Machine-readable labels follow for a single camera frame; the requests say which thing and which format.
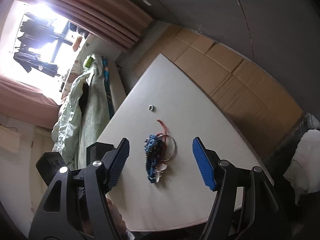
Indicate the black jewelry box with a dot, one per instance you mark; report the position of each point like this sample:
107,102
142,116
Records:
96,151

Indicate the pink curtain left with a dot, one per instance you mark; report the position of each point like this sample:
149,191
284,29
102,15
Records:
27,103

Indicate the floral window seat cushion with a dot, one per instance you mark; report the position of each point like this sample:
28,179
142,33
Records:
76,69

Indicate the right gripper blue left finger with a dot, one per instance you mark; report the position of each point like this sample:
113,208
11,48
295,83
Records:
114,162

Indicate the pink curtain right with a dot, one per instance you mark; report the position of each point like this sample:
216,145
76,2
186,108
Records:
119,22

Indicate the light green crumpled duvet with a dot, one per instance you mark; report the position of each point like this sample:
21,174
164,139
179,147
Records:
65,133

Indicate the beige hanging wall cloth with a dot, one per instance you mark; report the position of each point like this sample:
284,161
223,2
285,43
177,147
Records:
10,139

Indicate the flattened cardboard on floor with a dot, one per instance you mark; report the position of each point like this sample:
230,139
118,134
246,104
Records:
259,106

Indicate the person's left hand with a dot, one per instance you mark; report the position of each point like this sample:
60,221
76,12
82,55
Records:
117,218

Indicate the black item under duvet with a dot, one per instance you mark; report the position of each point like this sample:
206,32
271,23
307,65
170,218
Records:
84,97

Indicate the white wall socket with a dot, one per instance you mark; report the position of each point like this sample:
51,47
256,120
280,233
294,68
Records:
147,3

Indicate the green toy on bed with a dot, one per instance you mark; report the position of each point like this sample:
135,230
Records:
88,61

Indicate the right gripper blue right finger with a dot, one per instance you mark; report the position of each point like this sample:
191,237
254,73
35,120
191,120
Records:
208,164

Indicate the green bed mattress sheet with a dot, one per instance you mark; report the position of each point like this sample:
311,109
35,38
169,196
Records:
98,109

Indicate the white cloth on floor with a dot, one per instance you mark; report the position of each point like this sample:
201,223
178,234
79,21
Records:
304,170

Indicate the pink curtain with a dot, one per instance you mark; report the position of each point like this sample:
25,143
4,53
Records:
27,103
119,22

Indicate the hanging dark clothes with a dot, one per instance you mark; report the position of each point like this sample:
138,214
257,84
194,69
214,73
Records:
35,34

